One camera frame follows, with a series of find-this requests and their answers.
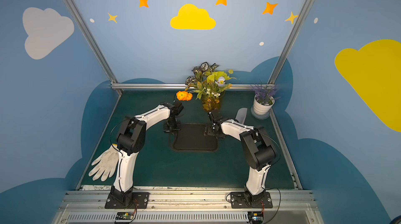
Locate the black plastic cutting board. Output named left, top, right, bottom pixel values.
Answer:
left=170, top=123, right=218, bottom=153

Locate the cleaver knife black handle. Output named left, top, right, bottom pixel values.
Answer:
left=235, top=108, right=247, bottom=124

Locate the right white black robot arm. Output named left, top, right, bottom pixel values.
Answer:
left=207, top=108, right=279, bottom=198

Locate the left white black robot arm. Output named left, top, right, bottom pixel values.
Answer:
left=113, top=101, right=183, bottom=193

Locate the right controller board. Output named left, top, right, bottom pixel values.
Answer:
left=247, top=211, right=264, bottom=224

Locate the controller board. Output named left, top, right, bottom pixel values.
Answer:
left=247, top=211, right=264, bottom=224
left=115, top=212, right=134, bottom=223

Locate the left controller board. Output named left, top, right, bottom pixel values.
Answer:
left=115, top=212, right=134, bottom=223

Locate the flower bouquet in glass vase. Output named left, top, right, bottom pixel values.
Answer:
left=176, top=62, right=233, bottom=112

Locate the lavender plant in white pot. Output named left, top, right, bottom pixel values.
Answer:
left=251, top=83, right=277, bottom=120

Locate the rear aluminium crossbar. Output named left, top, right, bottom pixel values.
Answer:
left=111, top=82, right=276, bottom=91

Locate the white work glove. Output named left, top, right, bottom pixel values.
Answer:
left=89, top=144, right=119, bottom=181

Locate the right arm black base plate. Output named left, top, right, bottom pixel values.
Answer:
left=226, top=191, right=273, bottom=209

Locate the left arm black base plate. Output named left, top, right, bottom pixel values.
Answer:
left=104, top=186, right=150, bottom=209

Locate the aluminium front rail frame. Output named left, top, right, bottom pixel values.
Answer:
left=52, top=186, right=324, bottom=224

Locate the left aluminium frame post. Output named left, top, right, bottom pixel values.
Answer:
left=63, top=0, right=118, bottom=84

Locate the aluminium frame post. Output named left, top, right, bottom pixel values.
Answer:
left=267, top=0, right=315, bottom=84
left=63, top=0, right=118, bottom=84

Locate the right aluminium frame post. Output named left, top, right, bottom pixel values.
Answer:
left=267, top=0, right=315, bottom=84

